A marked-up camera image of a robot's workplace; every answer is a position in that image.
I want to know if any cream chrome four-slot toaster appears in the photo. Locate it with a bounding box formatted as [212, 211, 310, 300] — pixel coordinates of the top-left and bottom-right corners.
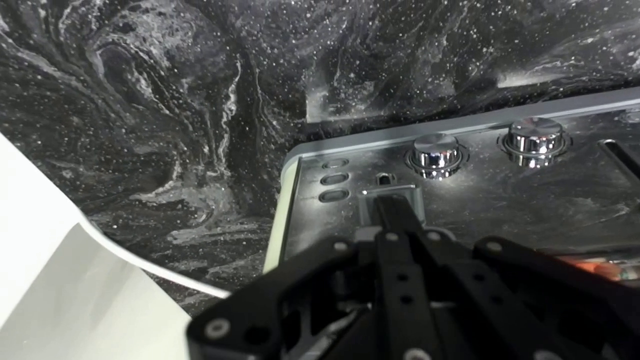
[263, 86, 640, 283]

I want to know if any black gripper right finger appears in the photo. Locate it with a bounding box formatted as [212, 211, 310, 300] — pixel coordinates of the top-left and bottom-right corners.
[399, 196, 640, 360]

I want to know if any white curved plastic piece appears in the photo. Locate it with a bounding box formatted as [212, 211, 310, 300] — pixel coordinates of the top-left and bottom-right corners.
[0, 131, 233, 360]

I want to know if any chrome toaster knob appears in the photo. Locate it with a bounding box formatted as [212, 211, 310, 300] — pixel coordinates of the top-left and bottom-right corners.
[406, 134, 471, 181]
[499, 115, 574, 170]

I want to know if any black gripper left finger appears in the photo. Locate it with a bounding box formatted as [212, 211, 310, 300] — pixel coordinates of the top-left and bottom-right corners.
[187, 193, 405, 360]

